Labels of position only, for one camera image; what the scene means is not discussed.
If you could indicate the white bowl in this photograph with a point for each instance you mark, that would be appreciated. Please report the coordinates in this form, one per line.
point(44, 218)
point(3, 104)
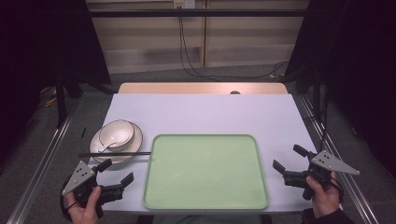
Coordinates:
point(117, 133)

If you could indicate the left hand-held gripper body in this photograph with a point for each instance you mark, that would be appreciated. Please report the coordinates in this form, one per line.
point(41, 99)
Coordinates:
point(81, 177)

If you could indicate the person's right hand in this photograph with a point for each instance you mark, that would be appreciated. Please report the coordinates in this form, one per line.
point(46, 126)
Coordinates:
point(324, 196)

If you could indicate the wall socket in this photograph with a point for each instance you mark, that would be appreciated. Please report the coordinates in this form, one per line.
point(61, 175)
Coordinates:
point(184, 3)

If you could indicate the black chopstick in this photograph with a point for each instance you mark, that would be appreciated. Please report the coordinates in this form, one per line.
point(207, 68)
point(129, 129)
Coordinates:
point(124, 153)
point(102, 155)

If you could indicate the white plate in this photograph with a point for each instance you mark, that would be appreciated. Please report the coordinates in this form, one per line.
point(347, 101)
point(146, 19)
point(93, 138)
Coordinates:
point(132, 146)

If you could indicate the metal floor rail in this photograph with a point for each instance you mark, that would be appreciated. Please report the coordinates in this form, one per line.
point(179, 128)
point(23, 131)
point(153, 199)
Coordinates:
point(40, 161)
point(342, 168)

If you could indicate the black metal stand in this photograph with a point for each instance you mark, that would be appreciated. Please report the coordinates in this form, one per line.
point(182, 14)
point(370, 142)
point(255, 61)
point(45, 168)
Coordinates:
point(60, 99)
point(317, 93)

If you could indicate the wooden table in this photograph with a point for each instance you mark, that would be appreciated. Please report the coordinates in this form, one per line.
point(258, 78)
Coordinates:
point(186, 88)

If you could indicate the black horizontal frame bar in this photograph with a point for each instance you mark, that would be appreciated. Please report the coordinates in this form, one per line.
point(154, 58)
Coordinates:
point(193, 13)

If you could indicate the dark curtain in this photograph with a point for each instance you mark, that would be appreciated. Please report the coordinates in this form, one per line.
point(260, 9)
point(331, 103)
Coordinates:
point(351, 62)
point(40, 46)

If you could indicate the person's left hand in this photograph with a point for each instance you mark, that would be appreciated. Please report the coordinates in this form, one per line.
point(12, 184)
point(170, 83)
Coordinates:
point(83, 209)

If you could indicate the white table cover sheet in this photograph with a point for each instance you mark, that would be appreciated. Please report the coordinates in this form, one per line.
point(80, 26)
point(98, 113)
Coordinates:
point(202, 115)

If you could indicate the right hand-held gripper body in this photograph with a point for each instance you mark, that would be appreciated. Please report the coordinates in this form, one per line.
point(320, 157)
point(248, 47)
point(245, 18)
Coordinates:
point(323, 168)

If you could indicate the white spoon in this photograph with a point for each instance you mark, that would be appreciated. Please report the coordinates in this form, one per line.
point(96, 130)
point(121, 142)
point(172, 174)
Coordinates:
point(109, 145)

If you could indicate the light green tray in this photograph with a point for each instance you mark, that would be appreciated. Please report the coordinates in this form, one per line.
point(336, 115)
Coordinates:
point(205, 172)

